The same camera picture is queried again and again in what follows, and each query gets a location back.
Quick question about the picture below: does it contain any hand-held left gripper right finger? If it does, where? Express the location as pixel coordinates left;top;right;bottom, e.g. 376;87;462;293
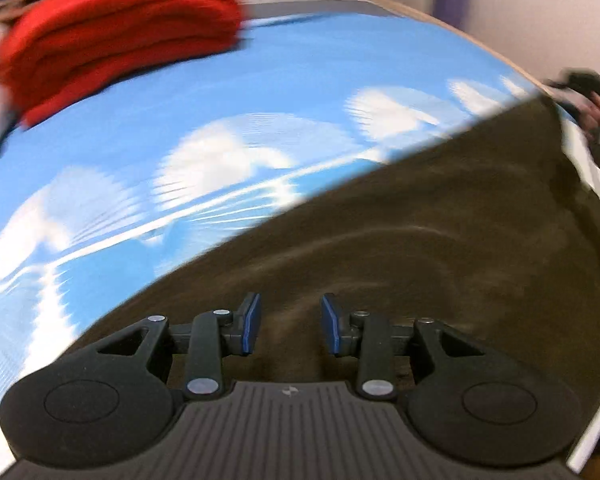
320;293;501;402

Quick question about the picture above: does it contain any folded red cloth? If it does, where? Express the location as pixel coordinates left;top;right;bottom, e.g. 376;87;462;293
0;0;246;128

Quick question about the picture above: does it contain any purple wall sheet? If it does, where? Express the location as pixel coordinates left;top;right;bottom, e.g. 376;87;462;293
431;0;474;37

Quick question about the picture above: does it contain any brown towel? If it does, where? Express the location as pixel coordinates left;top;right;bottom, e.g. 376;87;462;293
75;92;600;396

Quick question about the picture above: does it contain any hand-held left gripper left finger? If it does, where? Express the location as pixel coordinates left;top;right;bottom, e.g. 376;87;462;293
82;292;262;402

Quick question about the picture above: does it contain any blue cloud-print bed sheet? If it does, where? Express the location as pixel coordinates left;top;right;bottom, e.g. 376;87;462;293
0;10;600;461

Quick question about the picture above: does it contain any wooden bed frame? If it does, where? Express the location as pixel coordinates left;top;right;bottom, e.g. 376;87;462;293
370;0;548;95

